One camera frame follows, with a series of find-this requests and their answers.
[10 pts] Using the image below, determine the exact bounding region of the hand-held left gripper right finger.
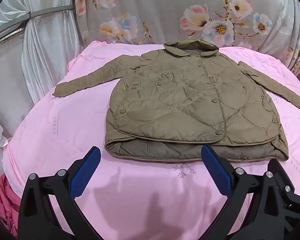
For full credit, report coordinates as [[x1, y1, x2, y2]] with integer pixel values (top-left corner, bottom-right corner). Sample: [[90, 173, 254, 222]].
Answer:
[[201, 144, 290, 240]]

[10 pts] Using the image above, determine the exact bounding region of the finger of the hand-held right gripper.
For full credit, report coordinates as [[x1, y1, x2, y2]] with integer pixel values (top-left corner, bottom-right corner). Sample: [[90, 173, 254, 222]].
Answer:
[[281, 181, 300, 230]]

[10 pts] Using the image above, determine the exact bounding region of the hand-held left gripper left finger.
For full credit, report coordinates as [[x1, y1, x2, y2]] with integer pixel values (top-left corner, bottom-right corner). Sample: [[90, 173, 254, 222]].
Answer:
[[18, 146, 102, 240]]

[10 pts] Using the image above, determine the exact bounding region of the brown quilted jacket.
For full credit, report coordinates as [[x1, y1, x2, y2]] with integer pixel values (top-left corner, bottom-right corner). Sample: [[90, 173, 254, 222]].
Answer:
[[52, 39, 300, 162]]

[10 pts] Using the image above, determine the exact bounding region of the pink blanket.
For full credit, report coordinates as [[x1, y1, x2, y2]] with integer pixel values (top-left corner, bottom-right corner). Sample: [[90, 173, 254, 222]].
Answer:
[[2, 40, 300, 240]]

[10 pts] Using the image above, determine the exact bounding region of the red crumpled cloth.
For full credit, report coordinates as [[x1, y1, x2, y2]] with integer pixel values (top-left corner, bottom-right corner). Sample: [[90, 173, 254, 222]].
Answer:
[[0, 174, 18, 237]]

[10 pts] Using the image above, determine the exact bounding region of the white sheer curtain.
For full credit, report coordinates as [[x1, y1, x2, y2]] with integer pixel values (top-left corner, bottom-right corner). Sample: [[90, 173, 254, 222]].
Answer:
[[0, 0, 82, 140]]

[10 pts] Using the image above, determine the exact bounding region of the grey floral cloth backdrop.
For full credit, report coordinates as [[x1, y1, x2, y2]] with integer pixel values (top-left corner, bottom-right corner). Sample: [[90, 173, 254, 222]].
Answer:
[[75, 0, 300, 75]]

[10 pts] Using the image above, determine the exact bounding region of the grey metal rail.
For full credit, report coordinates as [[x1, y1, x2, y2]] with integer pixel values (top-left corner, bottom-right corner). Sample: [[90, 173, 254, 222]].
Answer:
[[0, 4, 74, 43]]

